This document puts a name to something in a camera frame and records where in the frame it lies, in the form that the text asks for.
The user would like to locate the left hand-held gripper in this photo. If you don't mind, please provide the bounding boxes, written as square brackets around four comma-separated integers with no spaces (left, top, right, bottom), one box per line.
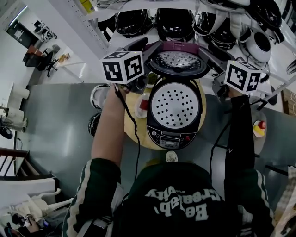
[99,37,154,94]

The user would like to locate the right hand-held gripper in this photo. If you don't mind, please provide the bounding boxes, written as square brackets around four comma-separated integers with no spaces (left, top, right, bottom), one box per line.
[198,47,262,103]

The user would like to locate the purple rice cooker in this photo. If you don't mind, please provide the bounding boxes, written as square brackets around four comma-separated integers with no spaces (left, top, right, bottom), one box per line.
[142,40,209,150]

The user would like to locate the person's left forearm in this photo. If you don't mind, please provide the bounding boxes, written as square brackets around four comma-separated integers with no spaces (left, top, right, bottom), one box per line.
[91,83,130,167]

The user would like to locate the person's right forearm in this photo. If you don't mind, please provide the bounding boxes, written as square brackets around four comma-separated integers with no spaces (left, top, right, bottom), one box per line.
[224,92,255,172]

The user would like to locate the plate of green peas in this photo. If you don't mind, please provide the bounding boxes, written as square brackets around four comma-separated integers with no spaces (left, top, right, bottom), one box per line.
[146,71,162,88]

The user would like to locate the plate of red meat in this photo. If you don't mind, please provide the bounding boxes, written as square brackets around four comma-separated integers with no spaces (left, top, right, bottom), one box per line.
[134,92,151,119]

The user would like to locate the yellow box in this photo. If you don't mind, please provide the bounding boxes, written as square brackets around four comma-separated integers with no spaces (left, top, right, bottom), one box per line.
[80,0,95,13]

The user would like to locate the round wooden table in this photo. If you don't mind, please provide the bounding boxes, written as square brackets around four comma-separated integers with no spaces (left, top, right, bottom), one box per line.
[124,78,207,151]

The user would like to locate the yellow fruit plate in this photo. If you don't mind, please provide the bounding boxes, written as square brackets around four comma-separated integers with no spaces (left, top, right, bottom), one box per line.
[253,120,267,138]

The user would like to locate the black white striped helmet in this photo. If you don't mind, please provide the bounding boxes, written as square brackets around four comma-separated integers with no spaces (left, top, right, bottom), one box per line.
[87,112,102,137]

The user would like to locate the black office chair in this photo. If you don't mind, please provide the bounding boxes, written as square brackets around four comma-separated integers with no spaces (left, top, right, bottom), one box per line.
[24,44,60,78]

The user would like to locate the person's right white shoe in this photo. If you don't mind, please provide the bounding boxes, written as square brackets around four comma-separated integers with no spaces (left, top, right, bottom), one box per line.
[166,150,179,163]

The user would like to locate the white paper roll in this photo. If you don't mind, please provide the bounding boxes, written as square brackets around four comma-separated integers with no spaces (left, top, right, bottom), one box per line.
[4,108,25,123]
[10,87,31,99]

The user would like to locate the plaid cloth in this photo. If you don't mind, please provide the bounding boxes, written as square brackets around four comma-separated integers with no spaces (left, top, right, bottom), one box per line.
[286,165,296,200]

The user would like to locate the person's green jersey torso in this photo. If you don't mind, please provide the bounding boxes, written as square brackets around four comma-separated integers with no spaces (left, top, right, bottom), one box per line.
[61,158,276,237]

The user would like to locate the wooden stair railing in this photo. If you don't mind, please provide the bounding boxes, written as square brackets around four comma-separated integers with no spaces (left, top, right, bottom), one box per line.
[0,148,30,176]

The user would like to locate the white mannequin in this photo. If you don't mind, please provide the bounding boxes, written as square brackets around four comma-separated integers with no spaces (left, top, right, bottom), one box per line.
[30,187,74,216]

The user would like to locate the white cabinet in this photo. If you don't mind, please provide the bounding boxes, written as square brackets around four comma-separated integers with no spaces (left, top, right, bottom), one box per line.
[0,179,57,202]

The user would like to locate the white helmet with straps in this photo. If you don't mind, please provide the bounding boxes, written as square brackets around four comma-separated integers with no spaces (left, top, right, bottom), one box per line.
[90,84,111,111]

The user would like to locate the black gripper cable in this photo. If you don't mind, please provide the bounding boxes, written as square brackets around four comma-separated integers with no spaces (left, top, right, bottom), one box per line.
[114,84,142,183]
[209,120,232,186]

